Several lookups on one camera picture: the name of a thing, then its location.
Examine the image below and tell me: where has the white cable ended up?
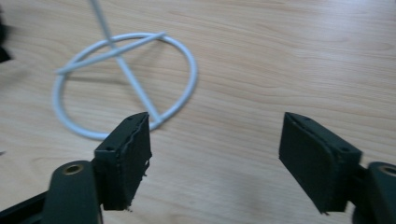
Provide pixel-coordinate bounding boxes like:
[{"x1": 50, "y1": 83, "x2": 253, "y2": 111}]
[{"x1": 51, "y1": 0, "x2": 199, "y2": 141}]

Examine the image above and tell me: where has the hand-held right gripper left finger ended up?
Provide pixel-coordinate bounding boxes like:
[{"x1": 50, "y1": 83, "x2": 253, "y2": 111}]
[{"x1": 92, "y1": 111, "x2": 153, "y2": 212}]

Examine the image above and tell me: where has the black object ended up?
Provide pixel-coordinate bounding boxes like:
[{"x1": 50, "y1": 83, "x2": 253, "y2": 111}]
[{"x1": 0, "y1": 12, "x2": 13, "y2": 63}]

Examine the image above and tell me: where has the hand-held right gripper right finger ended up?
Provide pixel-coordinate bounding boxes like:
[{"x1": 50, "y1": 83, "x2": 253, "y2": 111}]
[{"x1": 278, "y1": 111, "x2": 364, "y2": 215}]

